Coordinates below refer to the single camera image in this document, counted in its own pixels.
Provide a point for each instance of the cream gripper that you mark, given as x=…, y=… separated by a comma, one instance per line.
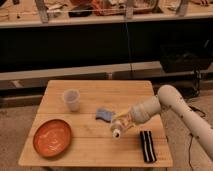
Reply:
x=140, y=112

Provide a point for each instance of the clear plastic bottle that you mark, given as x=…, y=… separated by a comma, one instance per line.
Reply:
x=115, y=126

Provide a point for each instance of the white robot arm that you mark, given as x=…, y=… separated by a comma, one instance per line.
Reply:
x=170, y=98

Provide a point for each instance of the blue cloth piece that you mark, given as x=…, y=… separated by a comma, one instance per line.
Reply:
x=104, y=114

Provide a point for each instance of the black white striped block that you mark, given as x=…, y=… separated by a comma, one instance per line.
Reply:
x=147, y=147

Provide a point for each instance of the wooden table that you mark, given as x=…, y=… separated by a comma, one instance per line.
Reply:
x=92, y=144

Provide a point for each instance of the translucent plastic cup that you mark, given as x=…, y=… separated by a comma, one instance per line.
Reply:
x=71, y=98

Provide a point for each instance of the black box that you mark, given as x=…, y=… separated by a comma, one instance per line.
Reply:
x=185, y=57

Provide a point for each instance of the orange plate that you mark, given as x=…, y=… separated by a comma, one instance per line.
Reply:
x=52, y=138

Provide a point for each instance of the wooden shelf with clutter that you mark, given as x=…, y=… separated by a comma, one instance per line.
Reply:
x=39, y=13

